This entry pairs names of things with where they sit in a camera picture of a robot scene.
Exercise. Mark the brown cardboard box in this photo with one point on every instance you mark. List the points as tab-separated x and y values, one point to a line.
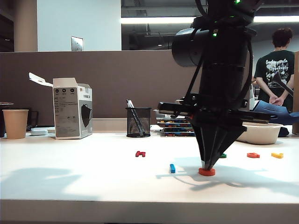
296	93

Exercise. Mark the flat magnet letter pack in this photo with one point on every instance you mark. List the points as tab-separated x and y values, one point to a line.
174	123
176	129
177	134

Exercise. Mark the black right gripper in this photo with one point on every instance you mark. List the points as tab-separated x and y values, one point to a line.
219	93

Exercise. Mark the yellow letter v magnet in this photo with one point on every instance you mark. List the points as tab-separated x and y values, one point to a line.
277	155

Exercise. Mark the brown desk partition panel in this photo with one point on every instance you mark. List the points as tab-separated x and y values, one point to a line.
116	77

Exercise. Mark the dark glass cup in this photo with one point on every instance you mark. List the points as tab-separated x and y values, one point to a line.
33	119

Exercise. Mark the orange letter a magnet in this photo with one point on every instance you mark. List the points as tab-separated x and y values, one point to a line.
253	155

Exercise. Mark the red letter h magnet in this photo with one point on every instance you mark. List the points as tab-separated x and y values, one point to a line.
140	154

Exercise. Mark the person in dark green shirt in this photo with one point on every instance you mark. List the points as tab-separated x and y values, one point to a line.
276	70

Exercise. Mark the orange letter o magnet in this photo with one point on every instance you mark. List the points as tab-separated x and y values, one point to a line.
207	172

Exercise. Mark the brown paper cup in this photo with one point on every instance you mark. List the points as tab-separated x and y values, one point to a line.
15	124

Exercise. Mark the small white case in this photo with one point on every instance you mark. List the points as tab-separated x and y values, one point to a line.
39	132

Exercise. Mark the black mesh pen holder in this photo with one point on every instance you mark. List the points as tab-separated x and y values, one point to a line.
138	122

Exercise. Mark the blue letter l magnet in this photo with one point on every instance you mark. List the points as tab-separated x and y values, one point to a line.
172	168

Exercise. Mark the blue foam clog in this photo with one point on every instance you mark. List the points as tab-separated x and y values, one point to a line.
275	109

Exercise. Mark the green letter e magnet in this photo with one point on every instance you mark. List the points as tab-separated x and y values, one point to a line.
223	156

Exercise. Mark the beige oval pulp tray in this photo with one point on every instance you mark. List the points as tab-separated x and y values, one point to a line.
261	134

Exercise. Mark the metal wall switch plate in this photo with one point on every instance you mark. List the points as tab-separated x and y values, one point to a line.
77	44

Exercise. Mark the white capped pen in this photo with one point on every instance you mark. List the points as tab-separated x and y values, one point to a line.
130	104

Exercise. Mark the white grey mask box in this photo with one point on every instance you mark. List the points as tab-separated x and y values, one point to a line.
68	112

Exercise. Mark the long ceiling light strip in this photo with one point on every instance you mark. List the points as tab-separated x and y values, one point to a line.
158	20

